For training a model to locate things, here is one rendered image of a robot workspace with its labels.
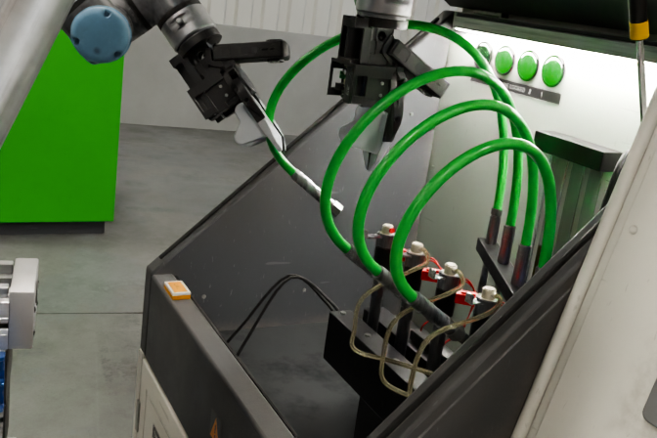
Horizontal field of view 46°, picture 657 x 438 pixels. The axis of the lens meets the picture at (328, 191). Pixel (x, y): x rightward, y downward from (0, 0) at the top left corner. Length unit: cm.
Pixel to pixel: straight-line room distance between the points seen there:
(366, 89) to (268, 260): 51
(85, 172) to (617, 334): 369
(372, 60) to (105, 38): 35
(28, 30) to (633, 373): 62
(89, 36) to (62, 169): 322
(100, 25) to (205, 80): 19
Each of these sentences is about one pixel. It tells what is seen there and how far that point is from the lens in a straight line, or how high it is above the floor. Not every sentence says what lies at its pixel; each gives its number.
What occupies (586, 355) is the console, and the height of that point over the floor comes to 113.
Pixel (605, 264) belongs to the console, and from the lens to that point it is 87.
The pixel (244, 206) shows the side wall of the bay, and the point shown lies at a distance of 139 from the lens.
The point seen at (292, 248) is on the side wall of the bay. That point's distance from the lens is 146.
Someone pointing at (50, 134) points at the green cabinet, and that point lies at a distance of 423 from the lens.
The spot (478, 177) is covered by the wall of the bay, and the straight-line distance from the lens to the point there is 143.
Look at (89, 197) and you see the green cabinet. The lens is 435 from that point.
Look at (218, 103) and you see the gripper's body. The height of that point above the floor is 127.
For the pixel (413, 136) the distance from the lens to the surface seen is 93.
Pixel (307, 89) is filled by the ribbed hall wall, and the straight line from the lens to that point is 775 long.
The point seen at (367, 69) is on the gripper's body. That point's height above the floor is 136.
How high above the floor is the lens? 146
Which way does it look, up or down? 15 degrees down
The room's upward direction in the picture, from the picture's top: 8 degrees clockwise
